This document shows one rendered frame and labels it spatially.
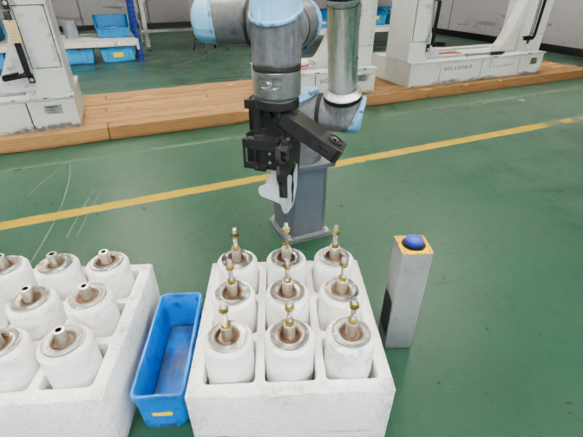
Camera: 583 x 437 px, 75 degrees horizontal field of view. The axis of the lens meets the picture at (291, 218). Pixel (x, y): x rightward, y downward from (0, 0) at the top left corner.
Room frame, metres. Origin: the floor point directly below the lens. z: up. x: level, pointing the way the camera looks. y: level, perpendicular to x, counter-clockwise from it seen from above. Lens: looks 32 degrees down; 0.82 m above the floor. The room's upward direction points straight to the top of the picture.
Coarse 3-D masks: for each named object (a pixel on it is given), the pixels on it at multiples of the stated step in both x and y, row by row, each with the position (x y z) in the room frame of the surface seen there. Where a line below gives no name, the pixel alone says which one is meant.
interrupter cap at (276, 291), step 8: (280, 280) 0.64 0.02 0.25; (296, 280) 0.64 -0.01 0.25; (272, 288) 0.62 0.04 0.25; (280, 288) 0.62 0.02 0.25; (296, 288) 0.62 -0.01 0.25; (304, 288) 0.62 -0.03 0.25; (272, 296) 0.59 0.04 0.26; (280, 296) 0.60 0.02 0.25; (288, 296) 0.60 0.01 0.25; (296, 296) 0.59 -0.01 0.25
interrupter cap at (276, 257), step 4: (280, 248) 0.76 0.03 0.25; (292, 248) 0.76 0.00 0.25; (272, 252) 0.75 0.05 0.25; (276, 252) 0.75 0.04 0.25; (280, 252) 0.75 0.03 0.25; (292, 252) 0.75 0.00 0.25; (296, 252) 0.75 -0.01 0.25; (272, 256) 0.73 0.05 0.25; (276, 256) 0.73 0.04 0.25; (280, 256) 0.74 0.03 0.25; (292, 256) 0.74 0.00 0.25; (296, 256) 0.73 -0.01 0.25; (300, 256) 0.73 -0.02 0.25; (272, 260) 0.71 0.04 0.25; (276, 260) 0.72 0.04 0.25; (280, 260) 0.72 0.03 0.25; (284, 260) 0.72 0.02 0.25; (292, 260) 0.72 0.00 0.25; (296, 260) 0.72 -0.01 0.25; (300, 260) 0.72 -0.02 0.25; (276, 264) 0.70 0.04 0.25; (280, 264) 0.70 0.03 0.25; (292, 264) 0.70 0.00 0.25; (296, 264) 0.70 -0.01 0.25
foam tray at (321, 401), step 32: (256, 352) 0.51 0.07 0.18; (320, 352) 0.51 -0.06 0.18; (192, 384) 0.44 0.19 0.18; (224, 384) 0.44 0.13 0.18; (256, 384) 0.44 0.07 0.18; (288, 384) 0.44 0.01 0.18; (320, 384) 0.44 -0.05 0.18; (352, 384) 0.44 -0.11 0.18; (384, 384) 0.44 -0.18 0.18; (192, 416) 0.41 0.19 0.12; (224, 416) 0.41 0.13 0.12; (256, 416) 0.41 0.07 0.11; (288, 416) 0.42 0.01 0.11; (320, 416) 0.42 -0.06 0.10; (352, 416) 0.42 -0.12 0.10; (384, 416) 0.43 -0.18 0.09
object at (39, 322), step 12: (48, 300) 0.59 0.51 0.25; (60, 300) 0.62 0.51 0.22; (12, 312) 0.55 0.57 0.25; (24, 312) 0.55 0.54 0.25; (36, 312) 0.56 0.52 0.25; (48, 312) 0.57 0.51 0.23; (60, 312) 0.59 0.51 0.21; (12, 324) 0.55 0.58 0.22; (24, 324) 0.54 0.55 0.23; (36, 324) 0.55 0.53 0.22; (48, 324) 0.56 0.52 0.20; (60, 324) 0.58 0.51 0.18; (36, 336) 0.54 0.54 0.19
